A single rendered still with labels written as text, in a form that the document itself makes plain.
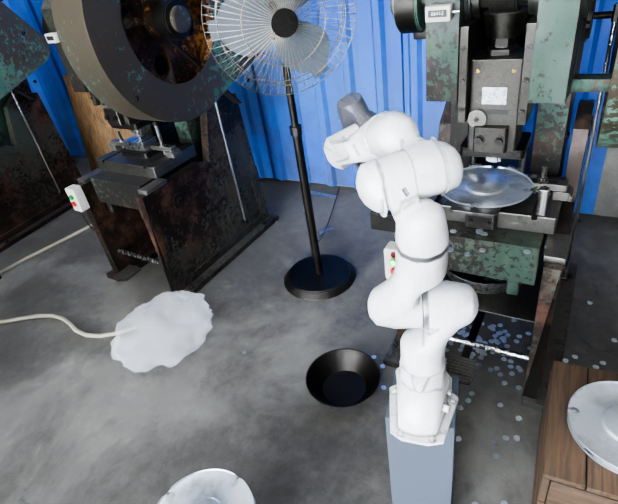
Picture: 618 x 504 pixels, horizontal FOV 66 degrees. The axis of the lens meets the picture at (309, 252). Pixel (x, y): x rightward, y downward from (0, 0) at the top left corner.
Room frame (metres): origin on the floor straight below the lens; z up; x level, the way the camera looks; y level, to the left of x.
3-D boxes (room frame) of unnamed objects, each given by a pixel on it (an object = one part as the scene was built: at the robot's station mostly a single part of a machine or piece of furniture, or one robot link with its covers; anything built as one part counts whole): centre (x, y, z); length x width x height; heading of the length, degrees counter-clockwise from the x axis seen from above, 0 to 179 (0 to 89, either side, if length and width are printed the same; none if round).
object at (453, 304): (0.85, -0.28, 0.71); 0.18 x 0.11 x 0.25; 78
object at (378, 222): (1.46, -0.29, 0.62); 0.10 x 0.06 x 0.20; 56
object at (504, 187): (1.37, -0.61, 0.78); 0.29 x 0.29 x 0.01
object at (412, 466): (0.86, -0.24, 0.23); 0.18 x 0.18 x 0.45; 67
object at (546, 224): (1.48, -0.68, 0.68); 0.45 x 0.30 x 0.06; 56
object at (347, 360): (1.31, -0.05, 0.04); 0.30 x 0.30 x 0.07
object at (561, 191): (1.38, -0.82, 0.76); 0.17 x 0.06 x 0.10; 56
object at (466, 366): (1.37, -0.60, 0.14); 0.59 x 0.10 x 0.05; 146
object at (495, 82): (1.44, -0.66, 1.04); 0.17 x 0.15 x 0.30; 146
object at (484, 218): (1.33, -0.58, 0.72); 0.25 x 0.14 x 0.14; 146
